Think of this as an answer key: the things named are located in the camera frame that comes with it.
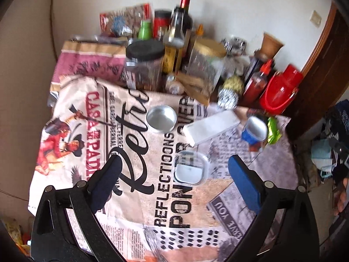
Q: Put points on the green wrapper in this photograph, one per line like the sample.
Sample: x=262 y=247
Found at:
x=273 y=132

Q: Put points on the pink paper bag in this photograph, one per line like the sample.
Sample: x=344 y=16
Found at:
x=90 y=60

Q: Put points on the clear plastic container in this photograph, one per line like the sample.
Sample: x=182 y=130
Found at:
x=190 y=167

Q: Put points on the pile of clothes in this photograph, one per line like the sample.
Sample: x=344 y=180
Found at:
x=338 y=125

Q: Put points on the brown wooden door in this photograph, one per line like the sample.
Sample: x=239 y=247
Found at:
x=321 y=73

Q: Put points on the red canister black lid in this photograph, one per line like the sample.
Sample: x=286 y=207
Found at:
x=162 y=24

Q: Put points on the person's right hand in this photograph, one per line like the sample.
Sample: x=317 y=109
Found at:
x=341 y=196

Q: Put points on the shiny metal cups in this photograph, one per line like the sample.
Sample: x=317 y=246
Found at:
x=234 y=45

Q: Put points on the printed newspaper-pattern tablecloth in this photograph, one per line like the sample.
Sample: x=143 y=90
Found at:
x=152 y=191

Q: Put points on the small clear jar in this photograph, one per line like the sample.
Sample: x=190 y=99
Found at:
x=174 y=85

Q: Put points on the green bottle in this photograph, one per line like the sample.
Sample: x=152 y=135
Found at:
x=145 y=30

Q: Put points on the silver metal lid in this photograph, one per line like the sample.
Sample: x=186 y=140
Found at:
x=160 y=118

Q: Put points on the white rectangular box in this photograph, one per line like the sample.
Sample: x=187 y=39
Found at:
x=210 y=127

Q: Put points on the red sauce squeeze bottle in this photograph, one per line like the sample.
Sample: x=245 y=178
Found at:
x=255 y=84

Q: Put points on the black-lid clear jar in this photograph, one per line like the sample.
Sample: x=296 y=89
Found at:
x=144 y=65

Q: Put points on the dark slim bottle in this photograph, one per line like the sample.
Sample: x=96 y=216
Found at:
x=253 y=65

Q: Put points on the brown cardboard packet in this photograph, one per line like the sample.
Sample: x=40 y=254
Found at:
x=195 y=86

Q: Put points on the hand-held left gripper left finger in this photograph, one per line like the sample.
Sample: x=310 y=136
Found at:
x=106 y=180

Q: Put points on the dark sauce glass bottle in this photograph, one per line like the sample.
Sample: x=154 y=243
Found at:
x=174 y=43

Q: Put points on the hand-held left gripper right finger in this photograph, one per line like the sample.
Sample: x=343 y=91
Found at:
x=245 y=182

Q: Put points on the red snack bag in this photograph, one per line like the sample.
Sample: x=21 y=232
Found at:
x=125 y=19

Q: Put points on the orange-tip squeeze bottle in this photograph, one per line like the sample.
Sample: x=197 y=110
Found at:
x=199 y=31

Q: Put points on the red-capped wine bottle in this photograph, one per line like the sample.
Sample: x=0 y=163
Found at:
x=186 y=8

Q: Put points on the crumpled foil ball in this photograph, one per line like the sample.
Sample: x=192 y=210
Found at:
x=227 y=98

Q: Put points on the yellowish round scrubber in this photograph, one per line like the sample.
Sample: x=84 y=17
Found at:
x=234 y=83

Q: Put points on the terracotta pot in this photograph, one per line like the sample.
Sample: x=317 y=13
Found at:
x=270 y=45

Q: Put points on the gold-lid clear jar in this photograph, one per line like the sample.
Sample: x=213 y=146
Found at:
x=205 y=62

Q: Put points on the red plastic jug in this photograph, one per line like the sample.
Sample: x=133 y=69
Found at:
x=280 y=90

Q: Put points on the blue white small cup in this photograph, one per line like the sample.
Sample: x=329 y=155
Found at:
x=253 y=131

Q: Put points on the wall light switch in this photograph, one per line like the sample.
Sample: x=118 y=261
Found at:
x=316 y=19

